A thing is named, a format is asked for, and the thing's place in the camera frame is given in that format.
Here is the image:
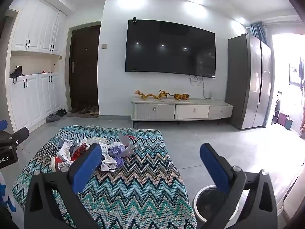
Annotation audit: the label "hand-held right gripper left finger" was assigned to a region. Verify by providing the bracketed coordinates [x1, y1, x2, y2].
[24, 143, 104, 229]

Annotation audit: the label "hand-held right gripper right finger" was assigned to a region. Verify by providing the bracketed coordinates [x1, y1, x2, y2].
[199, 143, 278, 229]

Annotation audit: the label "round white trash can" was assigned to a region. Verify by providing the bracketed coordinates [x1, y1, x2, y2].
[192, 184, 239, 223]

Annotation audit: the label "grey plastic wrapper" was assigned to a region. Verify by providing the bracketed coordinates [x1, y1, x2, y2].
[118, 134, 136, 156]

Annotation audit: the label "red snack wrapper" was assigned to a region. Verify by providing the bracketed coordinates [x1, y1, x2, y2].
[71, 145, 90, 161]

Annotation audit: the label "white printed carton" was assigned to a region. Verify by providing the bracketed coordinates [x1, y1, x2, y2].
[100, 156, 118, 172]

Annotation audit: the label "white printed wrapper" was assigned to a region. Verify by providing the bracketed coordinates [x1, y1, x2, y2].
[99, 143, 110, 156]

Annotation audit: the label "white printed paper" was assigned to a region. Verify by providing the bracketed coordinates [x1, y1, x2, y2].
[58, 139, 79, 161]

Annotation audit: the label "clear plastic bag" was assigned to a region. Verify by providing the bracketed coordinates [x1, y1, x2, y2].
[88, 136, 108, 146]

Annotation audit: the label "purple crumpled wrapper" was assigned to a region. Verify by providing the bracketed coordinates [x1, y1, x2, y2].
[108, 142, 130, 169]

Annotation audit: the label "red and white carton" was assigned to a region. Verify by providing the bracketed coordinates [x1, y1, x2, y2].
[51, 156, 63, 171]

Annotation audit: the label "zigzag knitted blanket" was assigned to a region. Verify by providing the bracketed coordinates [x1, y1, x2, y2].
[12, 125, 198, 229]

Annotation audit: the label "dark handbag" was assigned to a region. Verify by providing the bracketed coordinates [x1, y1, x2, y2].
[10, 65, 24, 78]

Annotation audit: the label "beige furniture panel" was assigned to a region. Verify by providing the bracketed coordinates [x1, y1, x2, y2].
[281, 167, 305, 220]

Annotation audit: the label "white television cabinet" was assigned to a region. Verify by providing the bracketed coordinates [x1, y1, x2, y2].
[131, 97, 234, 128]

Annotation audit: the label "purple storage bin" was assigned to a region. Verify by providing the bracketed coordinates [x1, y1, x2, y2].
[278, 112, 289, 126]

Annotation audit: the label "washing machine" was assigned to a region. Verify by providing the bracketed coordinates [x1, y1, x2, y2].
[272, 93, 282, 124]

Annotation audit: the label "dark brown entrance door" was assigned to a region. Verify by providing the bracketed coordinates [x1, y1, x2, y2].
[69, 25, 100, 112]

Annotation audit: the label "grey steel refrigerator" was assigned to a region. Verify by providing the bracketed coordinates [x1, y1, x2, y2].
[225, 32, 272, 130]

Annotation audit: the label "golden dragon figurine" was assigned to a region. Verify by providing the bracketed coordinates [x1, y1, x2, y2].
[135, 90, 172, 100]

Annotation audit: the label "white hallway cupboard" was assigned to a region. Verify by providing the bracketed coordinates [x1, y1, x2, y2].
[7, 0, 67, 134]

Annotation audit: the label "dark hanging garment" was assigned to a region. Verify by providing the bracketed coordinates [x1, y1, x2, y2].
[298, 56, 305, 91]

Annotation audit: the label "blue curtain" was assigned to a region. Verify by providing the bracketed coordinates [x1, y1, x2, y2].
[249, 23, 268, 47]

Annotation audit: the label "hanging television cables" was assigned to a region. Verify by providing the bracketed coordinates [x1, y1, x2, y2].
[189, 75, 206, 98]

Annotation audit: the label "black wall television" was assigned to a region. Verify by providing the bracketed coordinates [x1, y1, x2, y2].
[125, 19, 217, 79]

